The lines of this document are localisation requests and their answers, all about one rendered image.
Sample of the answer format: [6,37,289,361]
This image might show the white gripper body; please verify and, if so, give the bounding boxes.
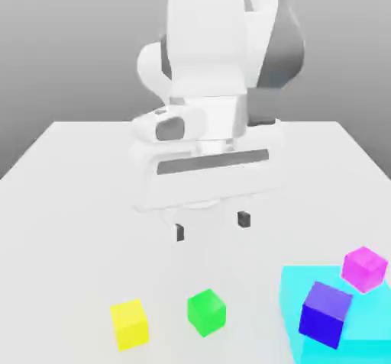
[131,143,286,215]

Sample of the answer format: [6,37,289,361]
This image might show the small green cube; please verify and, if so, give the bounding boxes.
[186,288,228,339]

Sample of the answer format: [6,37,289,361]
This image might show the small yellow cube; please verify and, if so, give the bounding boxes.
[109,298,150,353]

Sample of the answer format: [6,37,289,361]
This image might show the small blue cube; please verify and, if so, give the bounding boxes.
[298,280,354,350]

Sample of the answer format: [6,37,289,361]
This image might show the small magenta cube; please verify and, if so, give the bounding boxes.
[340,245,389,295]

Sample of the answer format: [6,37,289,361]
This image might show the large cyan box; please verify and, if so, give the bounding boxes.
[279,264,391,364]

